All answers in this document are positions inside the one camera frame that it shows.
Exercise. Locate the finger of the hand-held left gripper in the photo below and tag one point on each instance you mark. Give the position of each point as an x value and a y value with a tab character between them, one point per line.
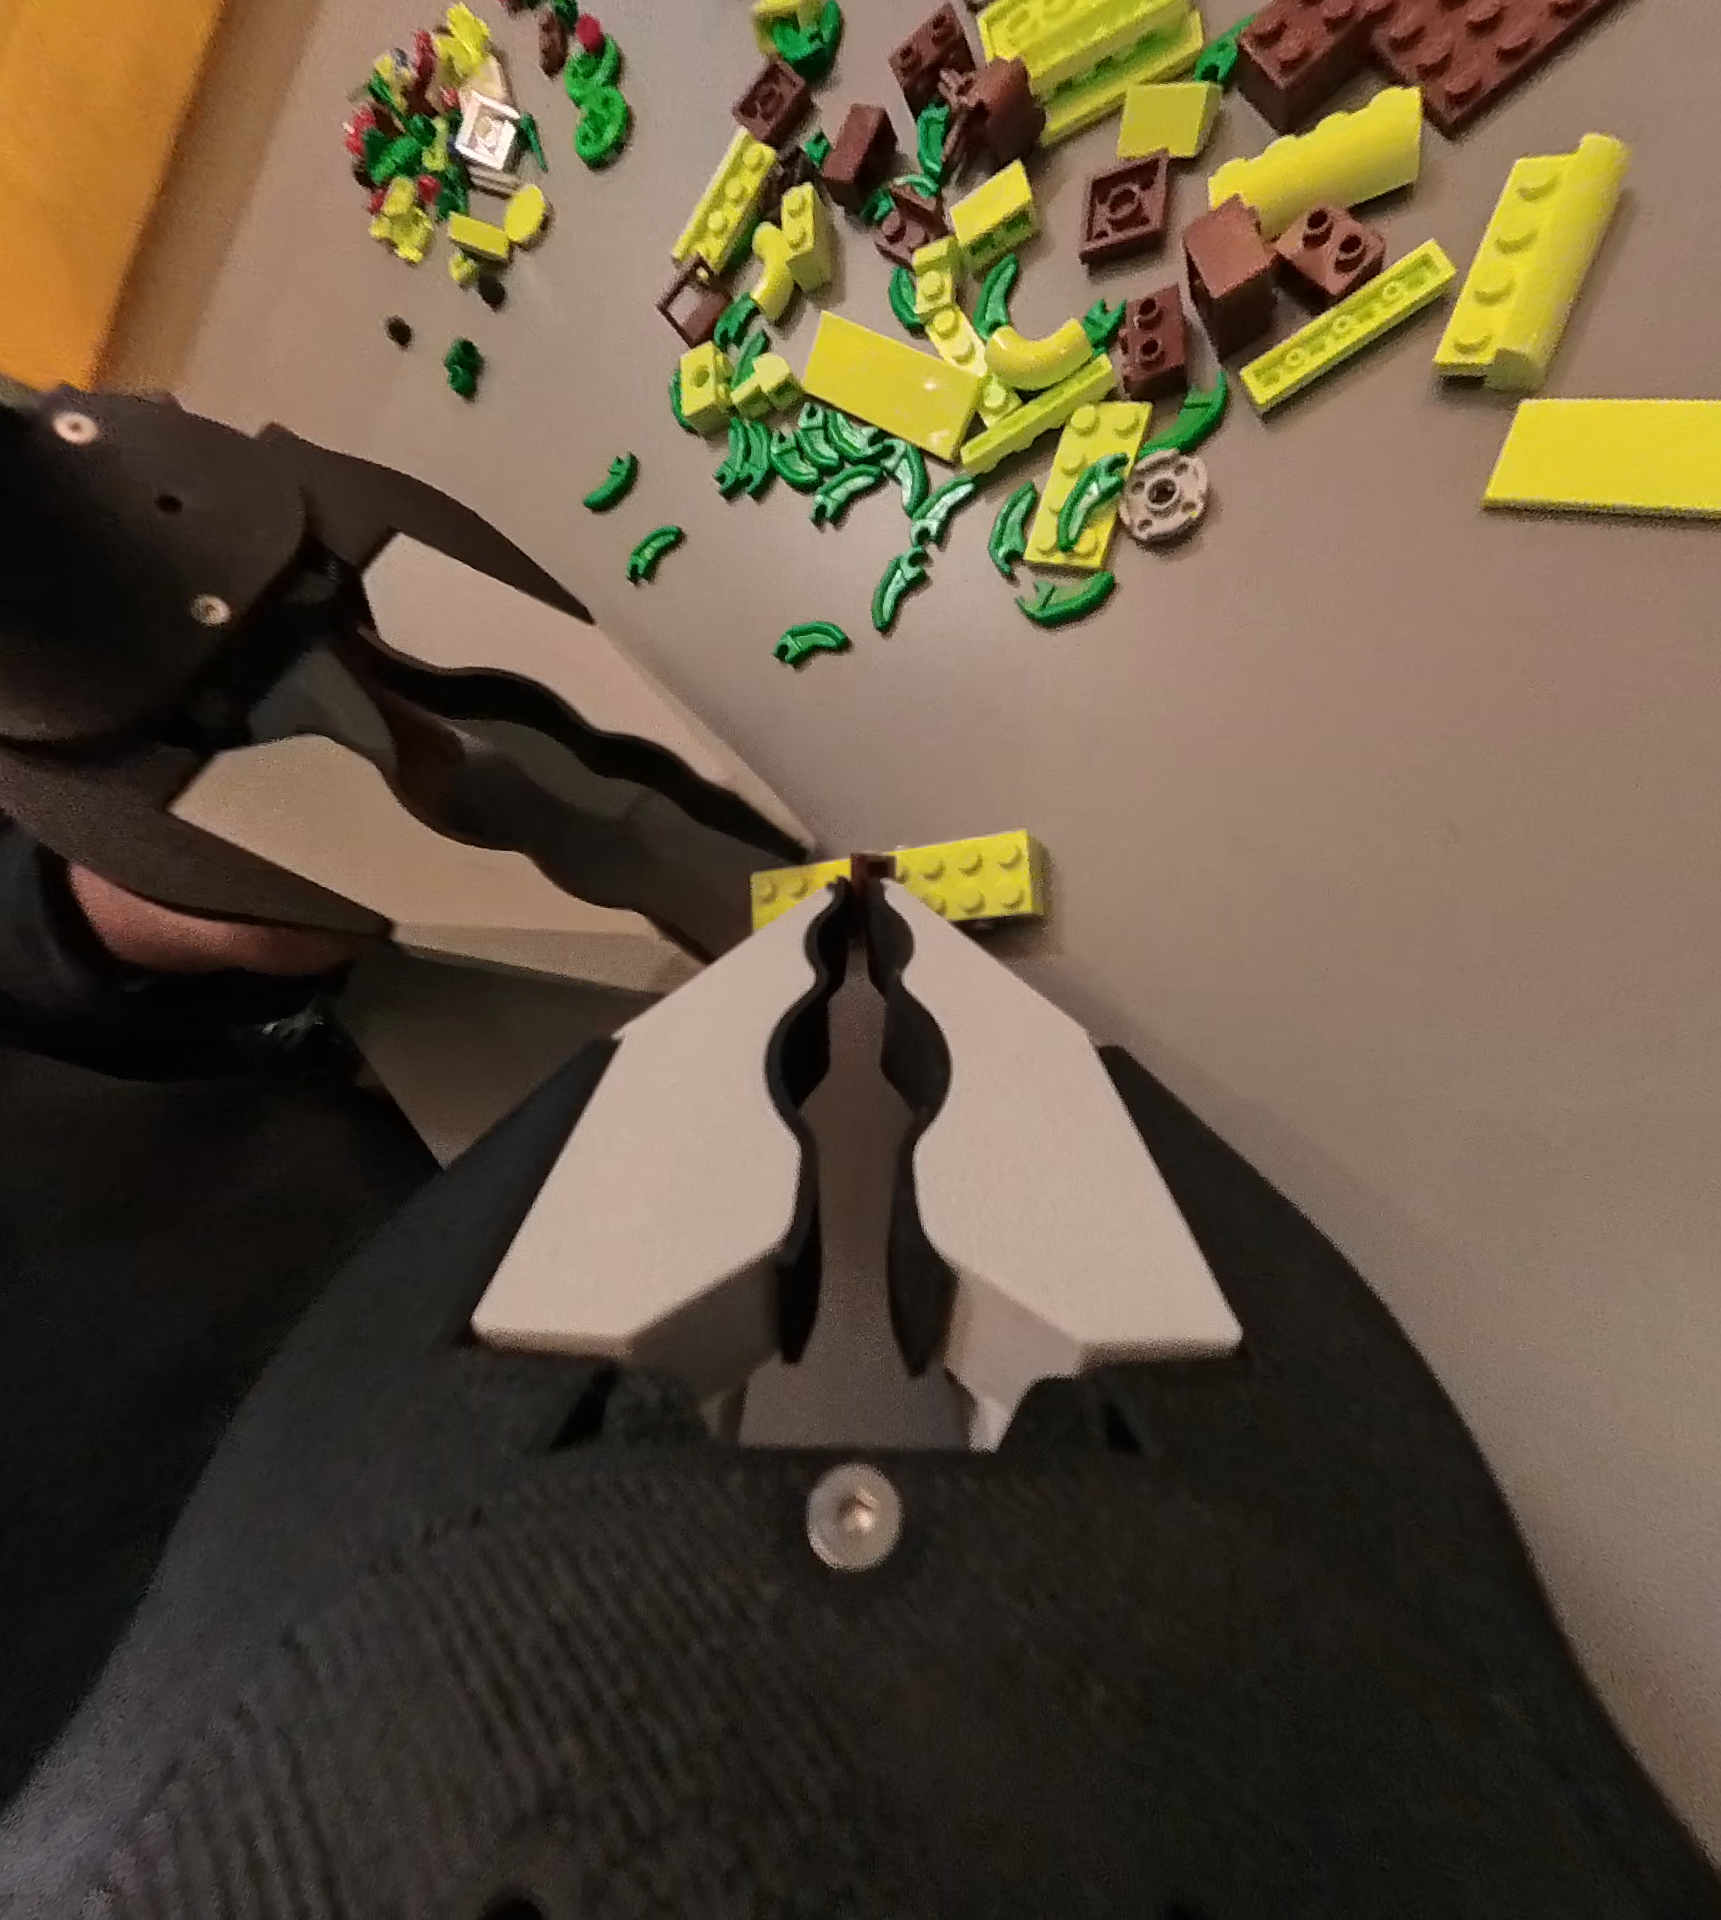
545	660
329	824

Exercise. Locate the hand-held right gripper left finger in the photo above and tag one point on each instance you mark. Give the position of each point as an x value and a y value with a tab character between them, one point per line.
650	1184

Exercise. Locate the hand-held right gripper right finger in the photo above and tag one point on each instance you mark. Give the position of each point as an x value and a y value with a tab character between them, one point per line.
1071	1200

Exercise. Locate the yellow and brown lego assembly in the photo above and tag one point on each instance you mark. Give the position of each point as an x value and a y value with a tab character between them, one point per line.
972	879

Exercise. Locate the person's left hand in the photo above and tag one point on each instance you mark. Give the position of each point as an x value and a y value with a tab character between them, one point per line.
200	945

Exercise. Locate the pile of toy bricks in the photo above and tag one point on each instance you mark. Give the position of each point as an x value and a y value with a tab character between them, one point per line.
891	375

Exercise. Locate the pile of small toy pieces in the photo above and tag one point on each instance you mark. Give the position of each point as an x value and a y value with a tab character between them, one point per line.
484	129

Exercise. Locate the person's black clothing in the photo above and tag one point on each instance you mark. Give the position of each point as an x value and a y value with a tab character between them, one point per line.
80	1351

